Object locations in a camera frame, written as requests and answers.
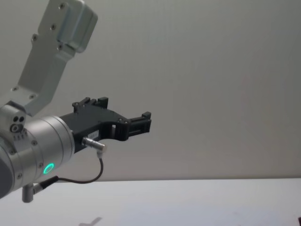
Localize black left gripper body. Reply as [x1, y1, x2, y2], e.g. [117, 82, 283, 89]
[58, 107, 130, 153]

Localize white table cloth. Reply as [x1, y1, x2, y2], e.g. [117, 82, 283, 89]
[0, 178, 301, 226]

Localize thin dark gripper cable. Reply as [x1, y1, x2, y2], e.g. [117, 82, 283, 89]
[22, 137, 108, 203]

